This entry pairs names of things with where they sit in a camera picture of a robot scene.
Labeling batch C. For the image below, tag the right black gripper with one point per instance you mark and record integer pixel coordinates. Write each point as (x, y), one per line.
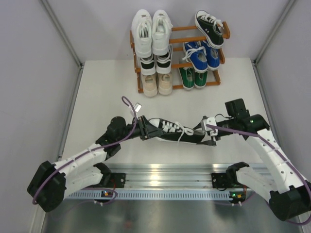
(209, 142)

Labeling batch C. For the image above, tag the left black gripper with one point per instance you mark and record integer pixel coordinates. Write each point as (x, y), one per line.
(147, 130)

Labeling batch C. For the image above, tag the black canvas sneaker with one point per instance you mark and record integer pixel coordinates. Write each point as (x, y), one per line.
(211, 27)
(176, 132)

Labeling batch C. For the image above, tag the beige sneaker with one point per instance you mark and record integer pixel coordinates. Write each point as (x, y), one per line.
(149, 85)
(165, 83)

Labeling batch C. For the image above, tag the green sneaker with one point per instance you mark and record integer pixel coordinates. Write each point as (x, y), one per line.
(187, 79)
(200, 79)

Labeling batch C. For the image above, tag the black white-striped sneaker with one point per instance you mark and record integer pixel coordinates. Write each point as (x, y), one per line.
(164, 62)
(147, 65)

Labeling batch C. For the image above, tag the white sneaker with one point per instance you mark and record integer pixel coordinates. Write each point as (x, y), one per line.
(161, 32)
(142, 33)

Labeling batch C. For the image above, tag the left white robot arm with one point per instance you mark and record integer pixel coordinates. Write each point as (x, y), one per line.
(53, 182)

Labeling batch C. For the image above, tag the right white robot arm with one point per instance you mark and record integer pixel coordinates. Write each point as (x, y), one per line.
(288, 193)

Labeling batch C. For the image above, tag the orange wooden shoe shelf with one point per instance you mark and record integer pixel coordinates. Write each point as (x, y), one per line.
(226, 35)

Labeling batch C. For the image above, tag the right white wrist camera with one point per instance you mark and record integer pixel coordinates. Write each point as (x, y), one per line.
(208, 125)

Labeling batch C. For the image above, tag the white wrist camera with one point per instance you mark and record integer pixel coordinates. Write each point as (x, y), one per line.
(134, 109)
(208, 125)

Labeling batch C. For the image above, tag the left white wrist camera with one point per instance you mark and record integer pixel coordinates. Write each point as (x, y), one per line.
(134, 109)

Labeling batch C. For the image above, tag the aluminium rail base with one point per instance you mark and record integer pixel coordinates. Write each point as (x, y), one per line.
(150, 177)

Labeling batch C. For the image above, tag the perforated cable duct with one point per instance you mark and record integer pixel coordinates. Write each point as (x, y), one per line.
(158, 195)

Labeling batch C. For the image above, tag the left aluminium frame post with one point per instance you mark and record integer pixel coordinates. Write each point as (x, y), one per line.
(61, 32)

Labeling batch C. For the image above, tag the aluminium frame post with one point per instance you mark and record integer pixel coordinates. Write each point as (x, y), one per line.
(275, 28)
(61, 32)

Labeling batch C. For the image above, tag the right aluminium frame post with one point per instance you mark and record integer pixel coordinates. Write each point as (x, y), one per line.
(275, 28)

